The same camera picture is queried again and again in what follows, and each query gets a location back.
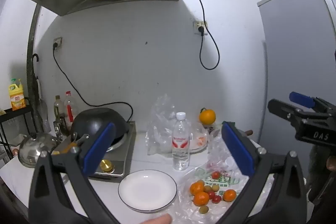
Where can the grey refrigerator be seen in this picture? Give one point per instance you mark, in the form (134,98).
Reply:
(294,43)

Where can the white bowl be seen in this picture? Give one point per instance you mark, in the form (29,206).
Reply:
(195,149)

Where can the red cherry tomato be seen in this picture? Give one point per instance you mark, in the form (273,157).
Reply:
(211,194)
(216,199)
(215,175)

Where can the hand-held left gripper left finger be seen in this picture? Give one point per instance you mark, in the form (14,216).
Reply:
(98,151)

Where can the black metal rack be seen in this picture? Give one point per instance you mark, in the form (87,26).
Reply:
(15,111)

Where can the white wall outlet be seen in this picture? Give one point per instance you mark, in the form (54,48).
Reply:
(197,24)
(58,41)

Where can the tangerine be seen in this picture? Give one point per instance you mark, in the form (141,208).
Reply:
(229,195)
(201,199)
(197,188)

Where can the black umbrella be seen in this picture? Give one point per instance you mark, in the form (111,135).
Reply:
(35,82)

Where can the person's left hand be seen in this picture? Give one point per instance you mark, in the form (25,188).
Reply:
(160,220)

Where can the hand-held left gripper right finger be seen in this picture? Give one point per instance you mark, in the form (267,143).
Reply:
(237,151)

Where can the silver stove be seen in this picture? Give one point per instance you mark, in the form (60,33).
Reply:
(123,153)

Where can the yellow detergent bottle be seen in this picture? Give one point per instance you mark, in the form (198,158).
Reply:
(17,98)

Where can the yellow-green longan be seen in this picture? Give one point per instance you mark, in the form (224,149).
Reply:
(208,188)
(203,209)
(215,187)
(200,182)

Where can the clear water bottle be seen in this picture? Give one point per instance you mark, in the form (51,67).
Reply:
(181,150)

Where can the large orange with leaf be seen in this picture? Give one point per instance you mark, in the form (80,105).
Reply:
(207,117)

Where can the dark oil bottle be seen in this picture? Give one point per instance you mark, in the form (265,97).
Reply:
(58,111)

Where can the crumpled clear plastic bag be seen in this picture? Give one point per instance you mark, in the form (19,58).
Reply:
(220,153)

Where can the red label plastic bottle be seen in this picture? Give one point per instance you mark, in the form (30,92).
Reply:
(69,108)

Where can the grey vertical pipe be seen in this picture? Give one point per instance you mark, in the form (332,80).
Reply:
(29,61)

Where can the tall clear plastic bag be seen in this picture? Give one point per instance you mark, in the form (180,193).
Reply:
(160,129)

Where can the gold stove knob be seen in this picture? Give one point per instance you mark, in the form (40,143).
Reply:
(106,165)

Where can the shiny steel pot lid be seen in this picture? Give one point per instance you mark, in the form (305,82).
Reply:
(34,150)

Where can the green printed plastic bag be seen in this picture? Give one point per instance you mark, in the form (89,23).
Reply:
(189,213)

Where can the white plate with dark rim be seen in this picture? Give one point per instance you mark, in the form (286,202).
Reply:
(147,191)

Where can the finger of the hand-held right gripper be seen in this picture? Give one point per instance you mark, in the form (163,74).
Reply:
(302,99)
(282,109)

